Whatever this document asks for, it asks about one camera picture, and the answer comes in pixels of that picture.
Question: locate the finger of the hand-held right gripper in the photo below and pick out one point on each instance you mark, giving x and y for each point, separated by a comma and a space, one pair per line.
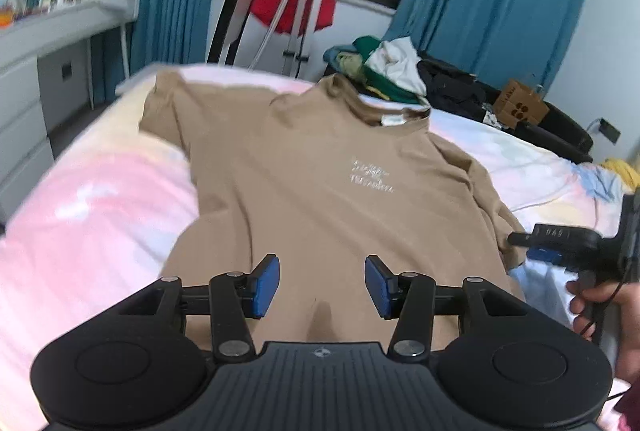
555, 238

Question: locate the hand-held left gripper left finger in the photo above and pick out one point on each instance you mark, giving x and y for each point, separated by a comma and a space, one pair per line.
265, 287

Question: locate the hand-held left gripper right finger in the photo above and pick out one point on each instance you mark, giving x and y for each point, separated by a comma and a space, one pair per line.
378, 287

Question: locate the tan t-shirt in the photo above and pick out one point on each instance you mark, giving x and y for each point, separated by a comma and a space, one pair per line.
310, 171

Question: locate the person's right forearm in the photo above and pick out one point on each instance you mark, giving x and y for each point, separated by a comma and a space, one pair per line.
630, 406

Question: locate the black clothes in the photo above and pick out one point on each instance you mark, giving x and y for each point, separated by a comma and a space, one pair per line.
455, 88

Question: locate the person's right hand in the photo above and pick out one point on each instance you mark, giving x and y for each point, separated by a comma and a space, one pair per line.
622, 326

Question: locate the yellow cloth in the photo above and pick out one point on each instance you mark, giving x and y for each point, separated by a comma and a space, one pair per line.
622, 171

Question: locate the black sofa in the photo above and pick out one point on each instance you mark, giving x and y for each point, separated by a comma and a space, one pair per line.
565, 126

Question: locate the cardboard box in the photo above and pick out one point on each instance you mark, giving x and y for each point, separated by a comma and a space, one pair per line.
520, 106

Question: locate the pastel tie-dye bed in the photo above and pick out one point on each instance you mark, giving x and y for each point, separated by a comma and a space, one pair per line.
85, 221

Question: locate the green cloth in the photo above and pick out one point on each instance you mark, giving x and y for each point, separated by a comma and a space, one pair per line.
387, 86

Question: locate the white cloth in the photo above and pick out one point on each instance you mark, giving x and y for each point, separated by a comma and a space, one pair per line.
397, 63

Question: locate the yellow-green cloth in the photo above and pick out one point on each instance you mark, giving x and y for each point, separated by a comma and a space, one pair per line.
350, 63

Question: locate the grey board with black edge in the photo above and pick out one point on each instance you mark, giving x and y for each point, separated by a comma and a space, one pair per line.
237, 11

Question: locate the red cloth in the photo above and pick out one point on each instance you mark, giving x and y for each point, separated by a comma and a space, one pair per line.
295, 8

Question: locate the white desk with drawers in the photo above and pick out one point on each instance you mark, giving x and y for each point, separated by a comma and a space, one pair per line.
30, 76

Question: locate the black wall socket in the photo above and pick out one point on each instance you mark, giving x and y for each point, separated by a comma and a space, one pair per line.
609, 129

